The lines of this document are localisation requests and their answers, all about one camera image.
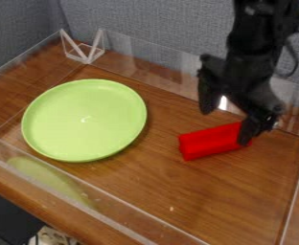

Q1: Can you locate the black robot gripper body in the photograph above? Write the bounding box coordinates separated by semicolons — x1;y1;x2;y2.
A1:
197;38;285;117

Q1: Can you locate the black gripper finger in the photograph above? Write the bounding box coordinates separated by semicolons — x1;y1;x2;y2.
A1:
237;110;280;145
197;69;223;115

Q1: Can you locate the red rectangular block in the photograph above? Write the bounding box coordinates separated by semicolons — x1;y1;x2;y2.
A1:
178;122;253;161

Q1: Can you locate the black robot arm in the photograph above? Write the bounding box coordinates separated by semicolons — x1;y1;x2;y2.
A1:
197;0;299;145

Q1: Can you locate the light green round plate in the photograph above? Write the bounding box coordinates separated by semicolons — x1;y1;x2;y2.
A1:
22;79;147;162

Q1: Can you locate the white power strip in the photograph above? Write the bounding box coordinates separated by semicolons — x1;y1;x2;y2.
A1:
24;226;82;245

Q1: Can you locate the clear acrylic corner bracket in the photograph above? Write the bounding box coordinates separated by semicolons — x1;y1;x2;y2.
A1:
60;29;106;64

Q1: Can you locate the clear acrylic tray enclosure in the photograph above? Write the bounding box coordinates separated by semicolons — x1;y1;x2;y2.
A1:
0;31;299;245

